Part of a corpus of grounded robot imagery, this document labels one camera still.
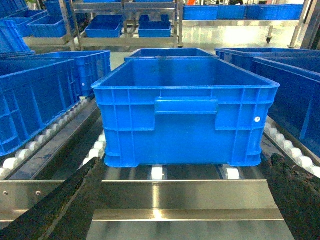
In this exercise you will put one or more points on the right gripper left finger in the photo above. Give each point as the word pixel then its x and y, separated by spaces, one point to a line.
pixel 66 213

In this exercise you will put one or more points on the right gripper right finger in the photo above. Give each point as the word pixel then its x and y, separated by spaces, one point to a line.
pixel 297 196

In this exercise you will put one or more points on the steel shelf rack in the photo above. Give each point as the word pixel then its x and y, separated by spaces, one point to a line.
pixel 156 198

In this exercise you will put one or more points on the blue crate right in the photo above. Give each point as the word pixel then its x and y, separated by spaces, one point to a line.
pixel 296 107

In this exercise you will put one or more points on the blue crate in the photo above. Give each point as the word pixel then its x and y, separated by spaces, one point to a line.
pixel 151 53
pixel 183 111
pixel 296 107
pixel 33 93

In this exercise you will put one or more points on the blue crate left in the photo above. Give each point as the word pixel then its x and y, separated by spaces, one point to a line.
pixel 33 93

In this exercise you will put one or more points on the blue crate behind centre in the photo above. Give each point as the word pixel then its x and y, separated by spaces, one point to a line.
pixel 151 53

